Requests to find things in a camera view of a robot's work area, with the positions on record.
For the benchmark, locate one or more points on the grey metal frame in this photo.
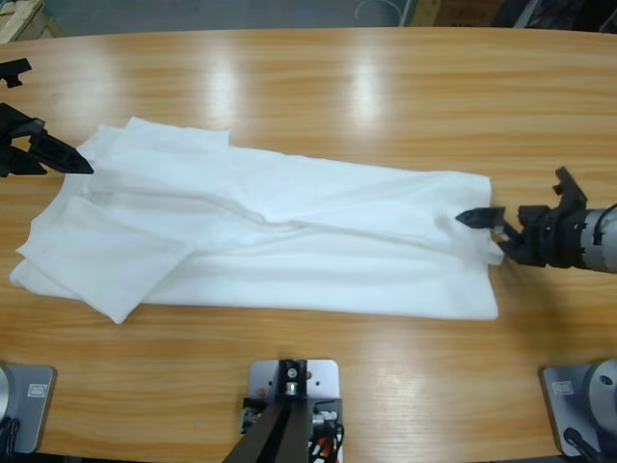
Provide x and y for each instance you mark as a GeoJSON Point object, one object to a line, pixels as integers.
{"type": "Point", "coordinates": [559, 14]}

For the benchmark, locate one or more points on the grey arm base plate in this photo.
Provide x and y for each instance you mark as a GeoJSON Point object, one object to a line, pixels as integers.
{"type": "Point", "coordinates": [34, 410]}
{"type": "Point", "coordinates": [569, 400]}

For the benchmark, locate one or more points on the black clamp with silver fittings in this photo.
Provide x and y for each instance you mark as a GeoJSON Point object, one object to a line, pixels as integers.
{"type": "Point", "coordinates": [330, 404]}

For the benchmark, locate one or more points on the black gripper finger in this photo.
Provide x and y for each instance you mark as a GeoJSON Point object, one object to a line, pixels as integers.
{"type": "Point", "coordinates": [62, 156]}
{"type": "Point", "coordinates": [29, 166]}
{"type": "Point", "coordinates": [512, 247]}
{"type": "Point", "coordinates": [482, 218]}

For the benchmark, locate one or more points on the dark camera post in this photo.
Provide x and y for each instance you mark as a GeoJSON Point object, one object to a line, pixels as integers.
{"type": "Point", "coordinates": [284, 434]}

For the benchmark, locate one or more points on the brown cardboard box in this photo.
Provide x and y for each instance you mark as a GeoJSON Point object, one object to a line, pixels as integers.
{"type": "Point", "coordinates": [458, 9]}

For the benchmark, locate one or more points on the white T-shirt with black print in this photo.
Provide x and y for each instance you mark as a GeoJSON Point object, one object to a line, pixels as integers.
{"type": "Point", "coordinates": [289, 241]}

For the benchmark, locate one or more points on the white mounting block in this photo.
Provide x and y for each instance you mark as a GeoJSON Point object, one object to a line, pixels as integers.
{"type": "Point", "coordinates": [323, 381]}

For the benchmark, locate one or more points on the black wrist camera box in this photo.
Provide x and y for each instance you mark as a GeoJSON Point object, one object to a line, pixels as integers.
{"type": "Point", "coordinates": [14, 70]}
{"type": "Point", "coordinates": [571, 190]}

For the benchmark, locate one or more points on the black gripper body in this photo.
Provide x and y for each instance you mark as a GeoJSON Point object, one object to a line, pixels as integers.
{"type": "Point", "coordinates": [17, 128]}
{"type": "Point", "coordinates": [554, 238]}

